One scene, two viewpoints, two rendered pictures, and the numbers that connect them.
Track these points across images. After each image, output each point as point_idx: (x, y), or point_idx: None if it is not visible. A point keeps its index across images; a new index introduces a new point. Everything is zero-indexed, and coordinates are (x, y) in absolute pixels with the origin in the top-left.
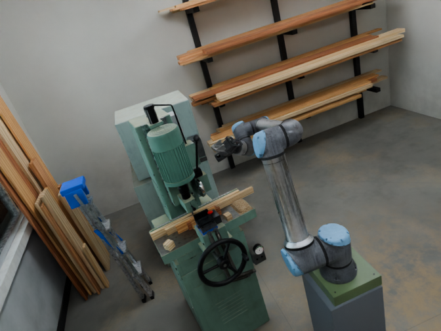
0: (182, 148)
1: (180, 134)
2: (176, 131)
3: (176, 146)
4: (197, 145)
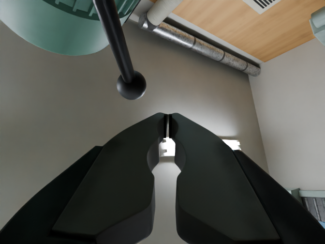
0: (132, 1)
1: (83, 39)
2: (102, 48)
3: (134, 7)
4: (128, 51)
